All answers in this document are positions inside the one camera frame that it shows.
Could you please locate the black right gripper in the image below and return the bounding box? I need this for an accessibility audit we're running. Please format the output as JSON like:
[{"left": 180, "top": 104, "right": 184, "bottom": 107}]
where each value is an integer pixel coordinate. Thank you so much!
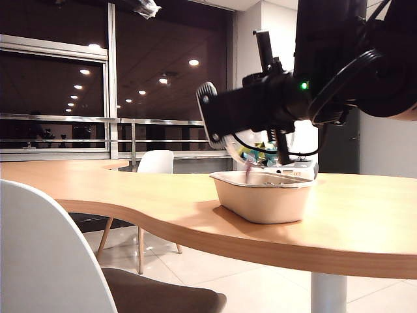
[{"left": 215, "top": 29, "right": 313, "bottom": 166}]

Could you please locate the clear plastic clip jar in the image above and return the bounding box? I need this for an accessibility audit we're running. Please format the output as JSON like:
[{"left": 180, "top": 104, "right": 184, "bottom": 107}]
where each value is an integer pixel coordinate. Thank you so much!
[{"left": 227, "top": 129, "right": 294, "bottom": 170}]

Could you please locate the white joystick remote controller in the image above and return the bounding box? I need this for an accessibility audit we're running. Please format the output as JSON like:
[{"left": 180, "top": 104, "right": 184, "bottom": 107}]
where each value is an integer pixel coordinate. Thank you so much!
[{"left": 263, "top": 153, "right": 319, "bottom": 181}]

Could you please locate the dark door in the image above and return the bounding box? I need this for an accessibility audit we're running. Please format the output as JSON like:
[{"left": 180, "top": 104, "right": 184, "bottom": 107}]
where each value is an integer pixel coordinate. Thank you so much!
[{"left": 319, "top": 107, "right": 361, "bottom": 175}]

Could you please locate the beige plastic tub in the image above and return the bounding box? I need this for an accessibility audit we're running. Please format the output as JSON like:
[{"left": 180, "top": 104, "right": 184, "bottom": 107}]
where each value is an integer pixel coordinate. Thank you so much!
[{"left": 209, "top": 171, "right": 317, "bottom": 225}]

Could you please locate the white chair with wooden legs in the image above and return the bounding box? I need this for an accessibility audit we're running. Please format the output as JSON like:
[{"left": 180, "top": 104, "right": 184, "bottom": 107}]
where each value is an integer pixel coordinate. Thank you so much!
[{"left": 96, "top": 149, "right": 182, "bottom": 275}]

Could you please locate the steel window railing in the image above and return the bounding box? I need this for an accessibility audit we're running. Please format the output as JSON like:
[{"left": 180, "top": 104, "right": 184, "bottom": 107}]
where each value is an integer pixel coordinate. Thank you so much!
[{"left": 0, "top": 113, "right": 234, "bottom": 173}]

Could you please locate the white table leg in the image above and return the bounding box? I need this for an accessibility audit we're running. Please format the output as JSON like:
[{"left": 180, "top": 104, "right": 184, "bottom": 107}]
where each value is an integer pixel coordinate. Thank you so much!
[{"left": 311, "top": 273, "right": 347, "bottom": 313}]

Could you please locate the white chair with brown cushion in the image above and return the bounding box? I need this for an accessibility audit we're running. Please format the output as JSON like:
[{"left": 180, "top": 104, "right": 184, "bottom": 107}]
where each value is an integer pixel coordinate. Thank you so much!
[{"left": 0, "top": 179, "right": 227, "bottom": 313}]

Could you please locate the thin black camera cable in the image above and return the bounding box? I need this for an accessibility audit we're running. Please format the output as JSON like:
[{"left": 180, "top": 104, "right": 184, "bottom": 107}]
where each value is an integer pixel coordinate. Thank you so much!
[{"left": 233, "top": 132, "right": 322, "bottom": 157}]

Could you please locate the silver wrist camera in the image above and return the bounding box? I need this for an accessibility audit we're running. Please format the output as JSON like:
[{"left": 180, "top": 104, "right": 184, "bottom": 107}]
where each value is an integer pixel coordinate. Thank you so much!
[{"left": 195, "top": 81, "right": 229, "bottom": 151}]

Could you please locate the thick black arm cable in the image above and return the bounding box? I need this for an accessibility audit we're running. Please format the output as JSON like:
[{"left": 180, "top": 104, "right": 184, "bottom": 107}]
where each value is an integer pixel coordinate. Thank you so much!
[{"left": 308, "top": 48, "right": 384, "bottom": 127}]

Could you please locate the white window frame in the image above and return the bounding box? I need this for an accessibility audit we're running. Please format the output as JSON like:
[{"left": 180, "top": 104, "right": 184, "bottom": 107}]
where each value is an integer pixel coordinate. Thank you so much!
[{"left": 0, "top": 0, "right": 119, "bottom": 163}]

